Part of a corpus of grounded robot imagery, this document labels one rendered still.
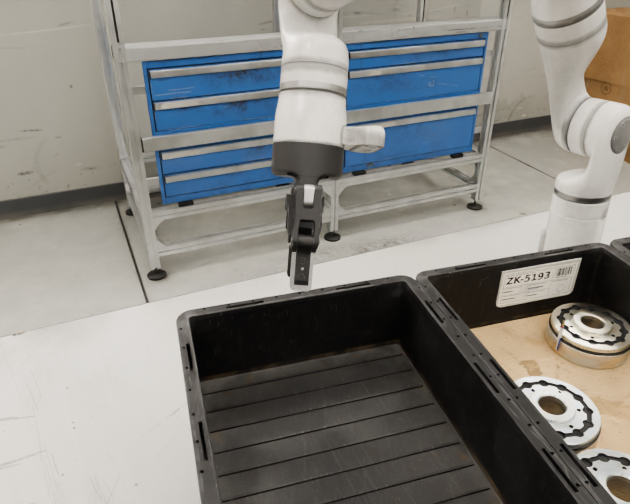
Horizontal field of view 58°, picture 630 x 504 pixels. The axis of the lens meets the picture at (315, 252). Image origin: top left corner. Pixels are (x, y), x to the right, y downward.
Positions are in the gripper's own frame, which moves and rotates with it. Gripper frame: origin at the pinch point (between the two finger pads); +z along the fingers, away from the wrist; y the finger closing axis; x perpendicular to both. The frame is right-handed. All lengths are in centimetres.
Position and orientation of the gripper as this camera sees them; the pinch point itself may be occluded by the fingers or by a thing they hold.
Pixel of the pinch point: (298, 278)
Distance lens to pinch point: 61.2
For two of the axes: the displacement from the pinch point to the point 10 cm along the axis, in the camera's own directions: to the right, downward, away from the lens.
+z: -0.8, 9.9, 0.8
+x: 9.9, 0.7, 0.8
